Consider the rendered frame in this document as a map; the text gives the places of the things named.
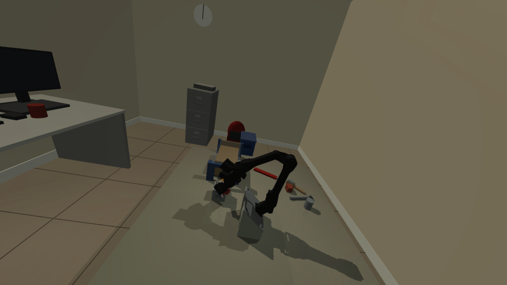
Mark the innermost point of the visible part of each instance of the grey cylinder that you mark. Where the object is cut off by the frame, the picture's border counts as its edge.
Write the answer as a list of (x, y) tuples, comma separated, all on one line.
[(308, 203)]

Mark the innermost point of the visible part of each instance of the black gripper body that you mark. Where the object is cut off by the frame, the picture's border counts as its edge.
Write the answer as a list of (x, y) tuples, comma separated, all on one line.
[(221, 187)]

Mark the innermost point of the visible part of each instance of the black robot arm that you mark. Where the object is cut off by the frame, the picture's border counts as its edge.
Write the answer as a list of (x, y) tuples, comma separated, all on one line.
[(240, 168)]

